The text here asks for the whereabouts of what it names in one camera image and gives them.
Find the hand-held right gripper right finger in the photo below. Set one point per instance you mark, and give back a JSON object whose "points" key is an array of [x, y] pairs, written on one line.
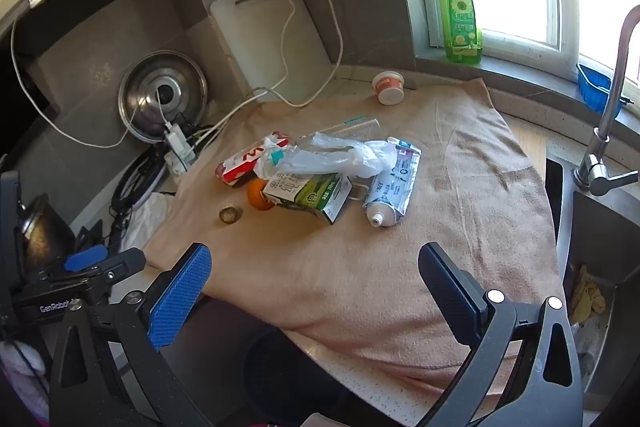
{"points": [[450, 292]]}

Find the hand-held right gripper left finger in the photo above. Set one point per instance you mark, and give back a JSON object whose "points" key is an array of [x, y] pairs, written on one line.
{"points": [[180, 297]]}

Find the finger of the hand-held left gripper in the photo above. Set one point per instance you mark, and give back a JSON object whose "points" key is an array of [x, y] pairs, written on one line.
{"points": [[87, 257], [122, 262]]}

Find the small brown bottle cap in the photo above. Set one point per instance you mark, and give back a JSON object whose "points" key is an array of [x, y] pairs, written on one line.
{"points": [[230, 215]]}

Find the white toothpaste tube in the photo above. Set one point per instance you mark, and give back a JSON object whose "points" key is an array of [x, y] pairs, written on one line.
{"points": [[395, 192]]}

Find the orange fruit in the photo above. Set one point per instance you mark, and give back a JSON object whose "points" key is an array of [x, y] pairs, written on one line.
{"points": [[256, 198]]}

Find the red drink carton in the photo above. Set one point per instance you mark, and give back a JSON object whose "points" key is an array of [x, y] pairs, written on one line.
{"points": [[237, 167]]}

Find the white plastic bag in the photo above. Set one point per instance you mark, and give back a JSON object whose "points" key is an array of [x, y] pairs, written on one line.
{"points": [[372, 157]]}

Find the green white milk carton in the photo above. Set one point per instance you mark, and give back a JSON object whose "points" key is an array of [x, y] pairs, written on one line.
{"points": [[310, 199]]}

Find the clear plastic bottle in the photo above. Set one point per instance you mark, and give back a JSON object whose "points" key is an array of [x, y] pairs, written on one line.
{"points": [[320, 144]]}

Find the small orange white cup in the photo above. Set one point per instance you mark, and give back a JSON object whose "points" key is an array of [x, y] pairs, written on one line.
{"points": [[389, 87]]}

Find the black wok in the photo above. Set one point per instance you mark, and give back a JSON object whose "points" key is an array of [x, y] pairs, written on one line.
{"points": [[45, 237]]}

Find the white cloth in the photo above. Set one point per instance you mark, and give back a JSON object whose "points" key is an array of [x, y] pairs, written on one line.
{"points": [[147, 222]]}

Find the beige towel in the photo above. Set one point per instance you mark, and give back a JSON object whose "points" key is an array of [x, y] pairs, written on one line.
{"points": [[360, 267]]}

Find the white power strip with chargers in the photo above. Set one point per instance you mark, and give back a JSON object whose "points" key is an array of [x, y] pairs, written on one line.
{"points": [[177, 147]]}

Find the yellow rag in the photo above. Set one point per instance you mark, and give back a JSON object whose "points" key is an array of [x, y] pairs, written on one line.
{"points": [[587, 294]]}

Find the steel sink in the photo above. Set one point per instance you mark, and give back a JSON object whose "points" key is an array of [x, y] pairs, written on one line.
{"points": [[600, 227]]}

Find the steel pot lid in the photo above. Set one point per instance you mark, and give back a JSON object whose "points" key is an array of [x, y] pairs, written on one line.
{"points": [[145, 92]]}

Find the steel faucet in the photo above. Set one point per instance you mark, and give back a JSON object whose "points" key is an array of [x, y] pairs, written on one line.
{"points": [[607, 122]]}

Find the blue plastic container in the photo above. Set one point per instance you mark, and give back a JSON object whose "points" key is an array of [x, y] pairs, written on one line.
{"points": [[592, 87]]}

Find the white cutting board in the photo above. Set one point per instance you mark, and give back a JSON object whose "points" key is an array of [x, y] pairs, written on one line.
{"points": [[260, 42]]}

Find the green dish soap bottle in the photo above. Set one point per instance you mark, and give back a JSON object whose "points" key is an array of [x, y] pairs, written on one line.
{"points": [[460, 22]]}

